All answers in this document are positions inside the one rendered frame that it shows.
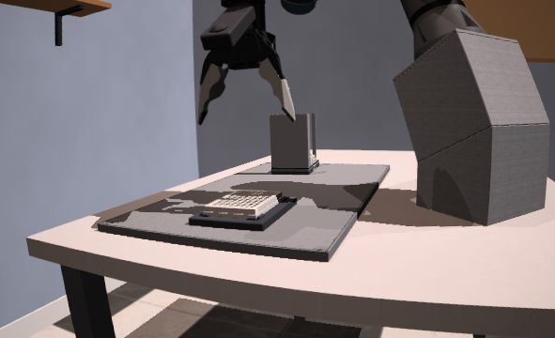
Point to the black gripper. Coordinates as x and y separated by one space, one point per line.
251 49

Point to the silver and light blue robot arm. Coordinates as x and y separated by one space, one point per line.
430 21

